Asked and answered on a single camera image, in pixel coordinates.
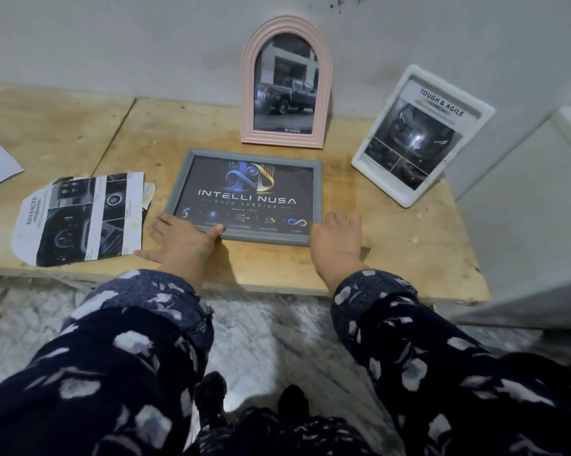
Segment person's foot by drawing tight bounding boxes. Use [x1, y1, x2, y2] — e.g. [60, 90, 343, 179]
[277, 384, 311, 423]
[194, 371, 229, 423]

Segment pink arched picture frame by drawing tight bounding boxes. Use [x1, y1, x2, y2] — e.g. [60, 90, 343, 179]
[240, 15, 334, 149]

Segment grey picture frame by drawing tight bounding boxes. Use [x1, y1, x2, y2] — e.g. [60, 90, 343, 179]
[164, 148, 323, 248]

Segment person's left foot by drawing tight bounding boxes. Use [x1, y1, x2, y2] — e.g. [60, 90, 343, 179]
[194, 371, 229, 423]

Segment person's dark floral dress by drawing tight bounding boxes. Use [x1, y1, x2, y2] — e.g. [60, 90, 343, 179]
[185, 405, 377, 456]

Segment black car brochure print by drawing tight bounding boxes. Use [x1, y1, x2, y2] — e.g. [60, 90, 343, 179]
[363, 80, 481, 191]

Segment person's right hand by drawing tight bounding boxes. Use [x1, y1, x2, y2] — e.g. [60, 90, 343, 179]
[309, 211, 370, 281]

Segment person's left hand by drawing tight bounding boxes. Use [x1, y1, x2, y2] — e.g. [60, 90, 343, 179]
[133, 212, 225, 277]

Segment white picture frame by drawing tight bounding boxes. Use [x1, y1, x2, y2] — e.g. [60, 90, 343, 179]
[351, 65, 496, 208]

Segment arched car dashboard print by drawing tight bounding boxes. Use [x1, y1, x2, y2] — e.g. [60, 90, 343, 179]
[11, 172, 146, 268]

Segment white cabinet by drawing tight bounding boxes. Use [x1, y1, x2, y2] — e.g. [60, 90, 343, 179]
[437, 106, 571, 329]

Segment person's right forearm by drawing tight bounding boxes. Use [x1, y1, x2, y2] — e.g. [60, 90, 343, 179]
[328, 263, 571, 456]

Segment person's right foot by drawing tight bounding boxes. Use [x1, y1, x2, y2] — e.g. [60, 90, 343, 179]
[277, 384, 311, 423]

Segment person's left forearm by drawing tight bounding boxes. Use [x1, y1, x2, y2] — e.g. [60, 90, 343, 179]
[0, 260, 215, 456]

